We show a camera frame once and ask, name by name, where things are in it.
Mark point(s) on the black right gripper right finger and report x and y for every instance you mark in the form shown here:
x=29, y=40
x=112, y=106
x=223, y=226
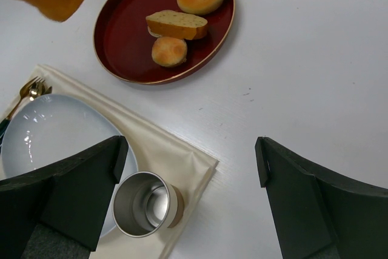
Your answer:
x=319, y=213

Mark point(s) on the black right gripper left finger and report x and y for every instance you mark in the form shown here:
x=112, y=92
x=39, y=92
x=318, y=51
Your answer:
x=58, y=211

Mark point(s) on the sliced bread loaf piece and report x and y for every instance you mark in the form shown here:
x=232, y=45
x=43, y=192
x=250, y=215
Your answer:
x=177, y=25

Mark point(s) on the pale blue oval plate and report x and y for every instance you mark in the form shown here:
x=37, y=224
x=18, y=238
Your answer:
x=51, y=128

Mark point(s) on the steel cup with cork base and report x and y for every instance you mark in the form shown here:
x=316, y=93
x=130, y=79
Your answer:
x=144, y=204

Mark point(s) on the cream cloth placemat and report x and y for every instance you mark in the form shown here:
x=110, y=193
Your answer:
x=183, y=165

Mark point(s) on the dark red round tray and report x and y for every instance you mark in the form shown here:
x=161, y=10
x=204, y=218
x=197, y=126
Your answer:
x=123, y=44

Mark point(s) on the small round bun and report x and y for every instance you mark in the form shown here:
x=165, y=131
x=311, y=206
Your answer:
x=169, y=52

